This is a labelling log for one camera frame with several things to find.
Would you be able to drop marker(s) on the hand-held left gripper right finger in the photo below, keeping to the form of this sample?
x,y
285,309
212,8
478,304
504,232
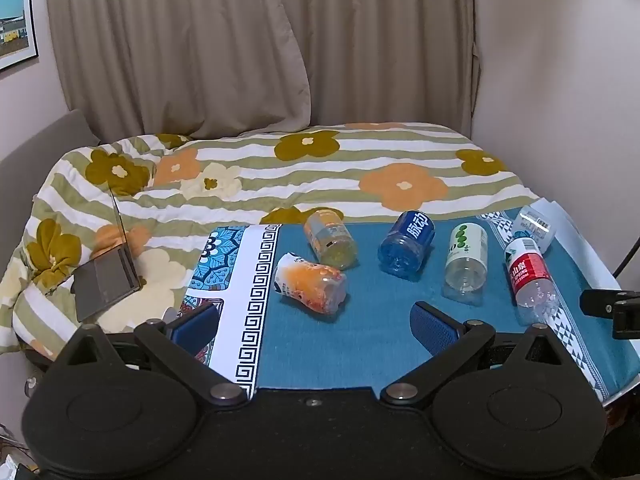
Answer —
x,y
432,329

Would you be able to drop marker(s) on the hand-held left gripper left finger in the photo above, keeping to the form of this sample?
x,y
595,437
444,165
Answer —
x,y
194,326

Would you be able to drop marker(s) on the blue patterned mat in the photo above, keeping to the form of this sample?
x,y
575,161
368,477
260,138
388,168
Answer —
x,y
370,340

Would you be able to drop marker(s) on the clear bottle green dotted label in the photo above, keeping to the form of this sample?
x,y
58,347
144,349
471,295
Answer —
x,y
467,262

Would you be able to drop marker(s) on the blue plastic bottle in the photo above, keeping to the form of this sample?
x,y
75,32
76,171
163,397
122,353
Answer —
x,y
406,242

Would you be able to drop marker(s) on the grey laptop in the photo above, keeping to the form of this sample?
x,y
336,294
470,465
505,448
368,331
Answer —
x,y
107,280

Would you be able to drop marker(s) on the clear bottle red label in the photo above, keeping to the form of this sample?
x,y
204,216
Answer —
x,y
531,280

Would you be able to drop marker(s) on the orange plastic bottle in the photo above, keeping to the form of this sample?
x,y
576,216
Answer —
x,y
307,284

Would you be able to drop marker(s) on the yellow plastic bottle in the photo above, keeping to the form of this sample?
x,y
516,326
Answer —
x,y
331,239

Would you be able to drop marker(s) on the clear bottle white label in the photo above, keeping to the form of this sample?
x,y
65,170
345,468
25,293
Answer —
x,y
536,225

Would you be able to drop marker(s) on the black clamp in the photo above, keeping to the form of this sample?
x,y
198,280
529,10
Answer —
x,y
617,307

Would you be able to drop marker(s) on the floral striped blanket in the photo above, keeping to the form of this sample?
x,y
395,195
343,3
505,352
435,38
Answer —
x,y
300,170

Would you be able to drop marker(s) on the grey headboard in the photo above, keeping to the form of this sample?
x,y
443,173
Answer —
x,y
40,145

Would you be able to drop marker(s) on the beige curtain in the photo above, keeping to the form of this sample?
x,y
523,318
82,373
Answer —
x,y
390,40
175,45

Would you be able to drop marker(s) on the framed wall picture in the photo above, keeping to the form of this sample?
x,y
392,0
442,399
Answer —
x,y
15,22

